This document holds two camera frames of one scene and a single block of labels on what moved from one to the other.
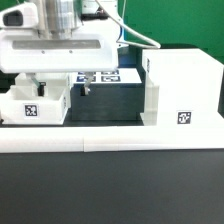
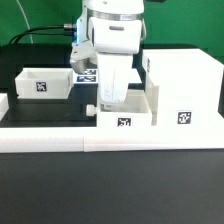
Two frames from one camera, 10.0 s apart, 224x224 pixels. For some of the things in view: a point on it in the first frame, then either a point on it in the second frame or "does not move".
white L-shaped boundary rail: x=71 y=139 does not move
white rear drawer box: x=52 y=79 does not move
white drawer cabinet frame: x=181 y=88 does not move
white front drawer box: x=22 y=105 -> x=140 y=108
